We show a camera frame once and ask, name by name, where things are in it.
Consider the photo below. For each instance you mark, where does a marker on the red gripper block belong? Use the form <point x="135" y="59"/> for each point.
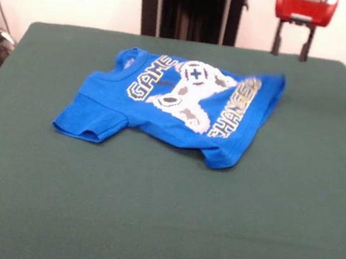
<point x="307" y="8"/>

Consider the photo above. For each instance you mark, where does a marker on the blue printed shirt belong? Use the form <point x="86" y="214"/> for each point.
<point x="167" y="125"/>

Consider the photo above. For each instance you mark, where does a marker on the dark green tablecloth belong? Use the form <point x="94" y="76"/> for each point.
<point x="118" y="208"/>

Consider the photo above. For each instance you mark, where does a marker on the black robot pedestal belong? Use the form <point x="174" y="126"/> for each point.
<point x="191" y="10"/>

